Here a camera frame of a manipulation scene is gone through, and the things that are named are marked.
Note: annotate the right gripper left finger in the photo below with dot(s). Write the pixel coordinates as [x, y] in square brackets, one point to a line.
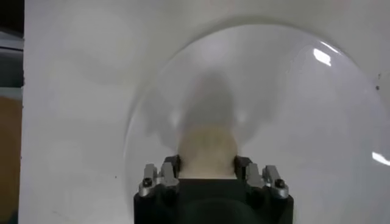
[158, 179]

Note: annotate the round white plate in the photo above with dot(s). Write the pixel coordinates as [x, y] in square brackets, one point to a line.
[289, 106]

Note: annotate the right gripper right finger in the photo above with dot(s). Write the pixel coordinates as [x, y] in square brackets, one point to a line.
[268, 179]

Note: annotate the white steamed baozi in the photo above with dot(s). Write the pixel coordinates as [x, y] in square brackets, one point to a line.
[207, 152]

